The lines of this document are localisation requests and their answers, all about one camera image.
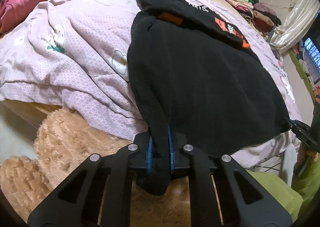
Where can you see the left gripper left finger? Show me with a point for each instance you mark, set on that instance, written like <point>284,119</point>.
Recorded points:
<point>149,155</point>

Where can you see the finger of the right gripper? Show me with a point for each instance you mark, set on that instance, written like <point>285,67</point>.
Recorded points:
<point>306,134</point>

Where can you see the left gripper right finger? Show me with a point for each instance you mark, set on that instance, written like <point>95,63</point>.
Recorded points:
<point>171,149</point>

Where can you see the black sweater with orange patches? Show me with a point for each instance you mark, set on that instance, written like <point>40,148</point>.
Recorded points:
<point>191,70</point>

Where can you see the stack of folded clothes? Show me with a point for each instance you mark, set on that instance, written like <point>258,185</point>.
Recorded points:
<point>258,15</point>

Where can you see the green trousers leg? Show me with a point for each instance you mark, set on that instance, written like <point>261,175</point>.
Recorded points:
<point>295,198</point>

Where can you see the beige fluffy rug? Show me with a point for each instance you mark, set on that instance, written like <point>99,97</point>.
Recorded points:
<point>63,142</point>

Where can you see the white curtain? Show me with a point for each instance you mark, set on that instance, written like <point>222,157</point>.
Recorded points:
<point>295,26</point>

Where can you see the lilac strawberry print bedsheet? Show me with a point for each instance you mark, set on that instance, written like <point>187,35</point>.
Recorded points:
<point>61,55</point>

